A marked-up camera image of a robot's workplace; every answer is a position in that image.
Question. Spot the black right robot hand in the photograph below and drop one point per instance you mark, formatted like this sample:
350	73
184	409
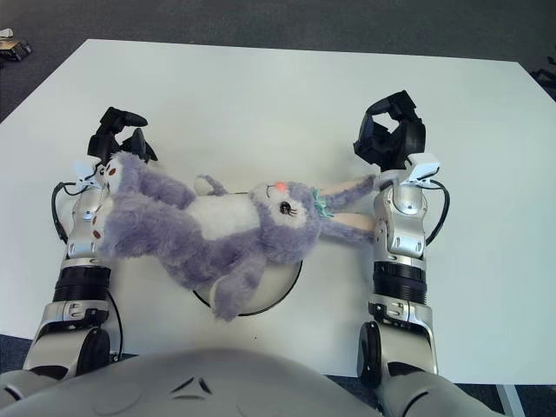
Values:
395	139

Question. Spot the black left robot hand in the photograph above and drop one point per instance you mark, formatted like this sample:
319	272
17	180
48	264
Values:
102	141

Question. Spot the purple plush bunny doll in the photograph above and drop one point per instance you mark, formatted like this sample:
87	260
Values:
208	230

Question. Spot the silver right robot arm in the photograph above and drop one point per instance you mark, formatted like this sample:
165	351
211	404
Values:
399	269

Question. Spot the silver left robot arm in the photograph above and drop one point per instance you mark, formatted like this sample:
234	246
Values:
74	282

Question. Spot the white plate with black rim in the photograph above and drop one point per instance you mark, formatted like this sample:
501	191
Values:
278	286

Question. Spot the white crumpled cloth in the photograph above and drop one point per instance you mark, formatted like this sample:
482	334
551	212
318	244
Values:
6	32

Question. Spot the black office chair base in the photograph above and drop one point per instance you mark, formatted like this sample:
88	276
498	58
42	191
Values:
545	71

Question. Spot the grey robot torso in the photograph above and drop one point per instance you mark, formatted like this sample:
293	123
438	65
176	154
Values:
217	386

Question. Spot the white table leg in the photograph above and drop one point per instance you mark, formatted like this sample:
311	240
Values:
508	399

